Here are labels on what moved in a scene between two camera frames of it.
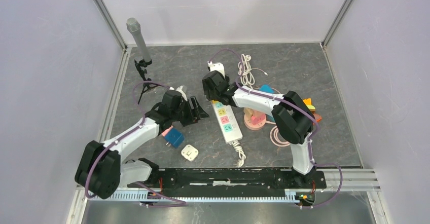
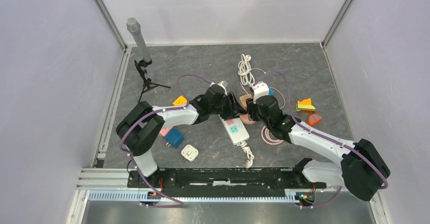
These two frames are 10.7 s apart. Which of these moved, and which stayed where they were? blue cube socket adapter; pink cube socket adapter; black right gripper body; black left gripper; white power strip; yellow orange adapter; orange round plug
Moved: black right gripper body; black left gripper; white power strip
Stayed: yellow orange adapter; orange round plug; pink cube socket adapter; blue cube socket adapter
